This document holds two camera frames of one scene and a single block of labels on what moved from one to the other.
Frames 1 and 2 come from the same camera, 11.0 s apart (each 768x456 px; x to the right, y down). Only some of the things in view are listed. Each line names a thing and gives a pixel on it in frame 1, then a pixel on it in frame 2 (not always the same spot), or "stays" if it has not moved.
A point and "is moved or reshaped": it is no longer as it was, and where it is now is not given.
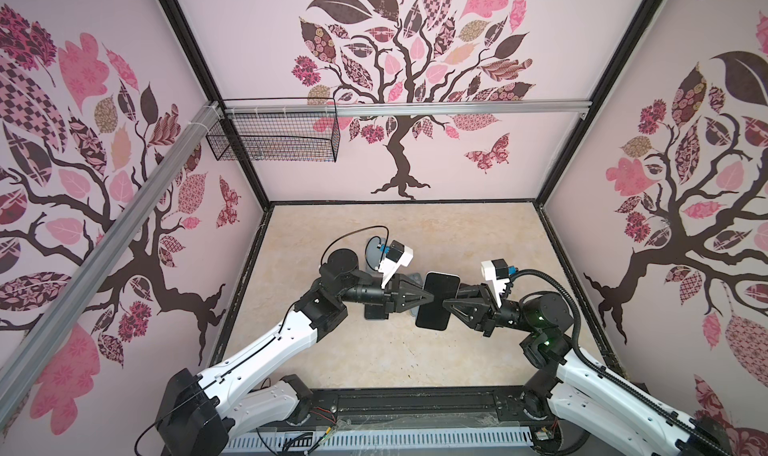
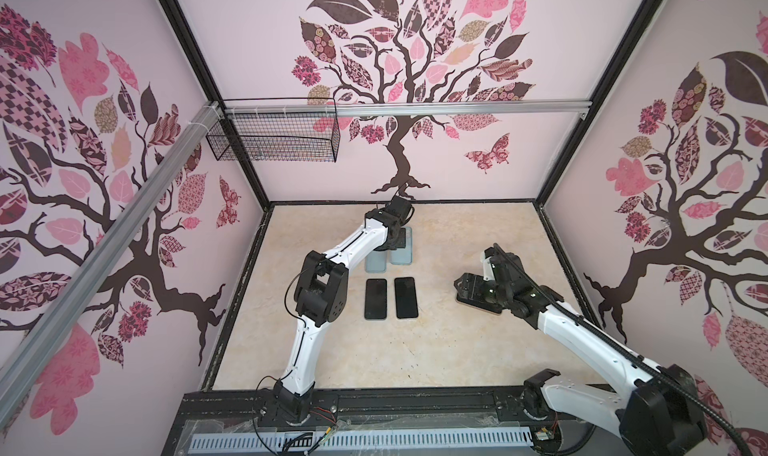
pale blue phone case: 416,277 is moved or reshaped
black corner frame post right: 577,135 stays
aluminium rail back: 500,108 stays
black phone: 434,315 is moved or reshaped
